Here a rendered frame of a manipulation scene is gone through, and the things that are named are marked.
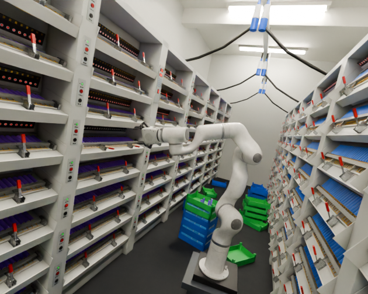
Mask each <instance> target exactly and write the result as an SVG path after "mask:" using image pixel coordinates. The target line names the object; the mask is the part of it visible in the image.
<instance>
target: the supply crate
mask: <svg viewBox="0 0 368 294"><path fill-rule="evenodd" d="M198 192H199V191H198V190H197V191H196V193H194V194H189V193H188V194H187V196H186V201H187V202H189V203H191V204H193V205H195V206H197V207H200V208H202V209H204V210H207V211H209V212H211V213H212V212H214V211H215V207H216V204H217V202H218V201H216V200H214V199H213V202H212V205H208V201H209V200H210V201H211V198H209V197H207V196H205V195H202V194H199V193H198ZM203 198H205V200H204V203H202V202H200V200H201V199H203Z"/></svg>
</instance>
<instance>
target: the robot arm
mask: <svg viewBox="0 0 368 294"><path fill-rule="evenodd" d="M143 125H145V127H144V126H143ZM133 129H134V130H139V129H140V130H141V132H142V135H143V140H144V141H138V142H137V144H139V145H144V146H146V147H147V148H149V149H151V148H152V145H153V144H160V143H161V142H167V143H169V152H170V154H171V155H174V156H178V155H187V154H190V153H192V152H194V151H195V150H196V149H197V148H198V147H199V146H200V144H201V143H202V142H203V141H205V140H214V139H228V138H231V139H232V140H233V141H234V142H235V144H236V145H237V147H236V148H235V150H234V152H233V155H232V175H231V178H230V182H229V185H228V187H227V189H226V191H225V193H224V194H223V195H222V196H221V198H220V199H219V201H218V202H217V204H216V207H215V213H216V215H217V217H218V218H219V220H220V221H221V227H220V228H216V229H215V230H214V232H213V234H212V237H211V241H210V245H209V249H208V252H207V257H206V258H202V259H201V260H200V261H199V268H200V270H201V272H202V273H204V274H205V275H206V276H208V277H209V278H211V279H215V280H219V281H221V280H224V279H226V278H227V277H228V269H227V266H225V262H226V259H227V256H228V251H229V249H230V244H231V241H232V238H233V237H234V236H235V235H236V234H237V233H238V232H240V231H241V229H242V227H243V218H242V215H241V214H240V213H239V212H238V211H237V210H236V209H235V208H234V205H235V203H236V201H237V199H239V198H240V197H241V196H242V195H243V193H244V191H245V188H246V186H247V182H248V169H247V164H249V165H257V164H259V163H260V162H261V161H262V158H263V155H262V151H261V149H260V147H259V145H258V144H257V143H256V142H255V141H254V140H253V139H252V137H251V136H250V134H249V133H248V131H247V129H246V128H245V126H244V125H243V124H241V123H238V122H229V123H221V124H207V125H199V126H198V127H197V128H196V133H195V137H194V139H193V141H192V143H191V144H190V145H188V146H183V142H187V141H188V140H189V130H188V128H187V127H168V128H160V127H150V126H149V125H148V124H147V123H146V122H145V121H144V122H142V123H141V124H140V126H135V127H134V128H133Z"/></svg>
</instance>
